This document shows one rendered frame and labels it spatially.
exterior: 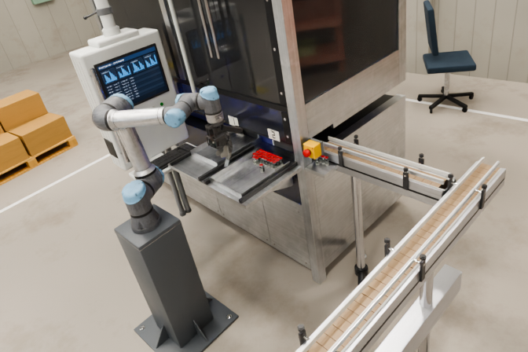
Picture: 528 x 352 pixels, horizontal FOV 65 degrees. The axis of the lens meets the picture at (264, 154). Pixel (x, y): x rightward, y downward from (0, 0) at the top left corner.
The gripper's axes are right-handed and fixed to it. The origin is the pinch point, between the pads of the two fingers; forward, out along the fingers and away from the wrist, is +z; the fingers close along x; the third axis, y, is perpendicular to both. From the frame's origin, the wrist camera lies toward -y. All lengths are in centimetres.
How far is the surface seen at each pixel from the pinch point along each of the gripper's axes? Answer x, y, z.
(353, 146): 30, -55, 14
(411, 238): 86, -13, 14
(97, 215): -191, 24, 109
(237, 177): -10.6, -9.1, 21.4
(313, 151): 21.3, -35.1, 8.8
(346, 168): 31, -46, 22
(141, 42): -89, -17, -42
